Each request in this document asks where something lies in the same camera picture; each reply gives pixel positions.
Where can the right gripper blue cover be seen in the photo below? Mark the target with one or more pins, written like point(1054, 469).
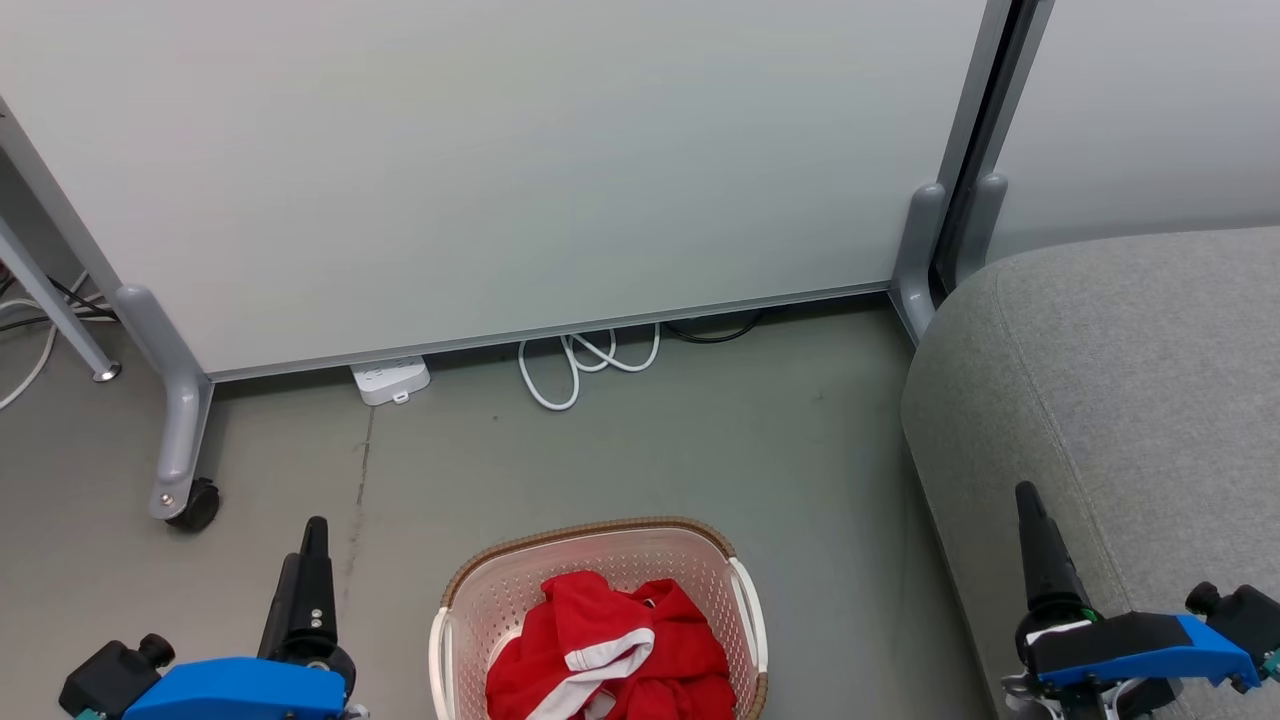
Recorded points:
point(1140, 650)

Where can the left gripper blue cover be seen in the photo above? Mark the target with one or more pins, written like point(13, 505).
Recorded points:
point(240, 690)

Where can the red garment with white trim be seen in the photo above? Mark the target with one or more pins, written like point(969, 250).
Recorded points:
point(575, 620)

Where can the grey fabric sofa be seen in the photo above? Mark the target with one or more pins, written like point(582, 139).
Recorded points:
point(1100, 400)

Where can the black caster wheel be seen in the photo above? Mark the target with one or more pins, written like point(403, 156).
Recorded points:
point(198, 508)

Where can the white plastic laundry basket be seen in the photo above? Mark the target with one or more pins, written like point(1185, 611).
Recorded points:
point(500, 590)

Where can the grey partition foot with caster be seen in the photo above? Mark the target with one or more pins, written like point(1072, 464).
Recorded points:
point(185, 420)

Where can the white power strip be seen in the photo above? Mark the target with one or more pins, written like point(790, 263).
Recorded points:
point(390, 378)

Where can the short grey partition foot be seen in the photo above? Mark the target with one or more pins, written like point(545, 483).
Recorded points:
point(985, 225)
point(918, 260)

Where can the grey metal table leg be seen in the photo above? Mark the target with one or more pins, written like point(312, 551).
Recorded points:
point(55, 305)

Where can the narrow white partition panel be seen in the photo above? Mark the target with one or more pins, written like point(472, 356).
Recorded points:
point(1150, 100)

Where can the large white partition panel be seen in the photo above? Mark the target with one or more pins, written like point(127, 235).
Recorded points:
point(500, 150)

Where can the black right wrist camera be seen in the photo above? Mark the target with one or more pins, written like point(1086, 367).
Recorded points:
point(1245, 615)

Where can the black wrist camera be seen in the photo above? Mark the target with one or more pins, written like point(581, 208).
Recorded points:
point(105, 680)
point(1245, 615)

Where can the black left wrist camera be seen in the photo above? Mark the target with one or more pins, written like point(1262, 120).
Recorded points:
point(105, 680)

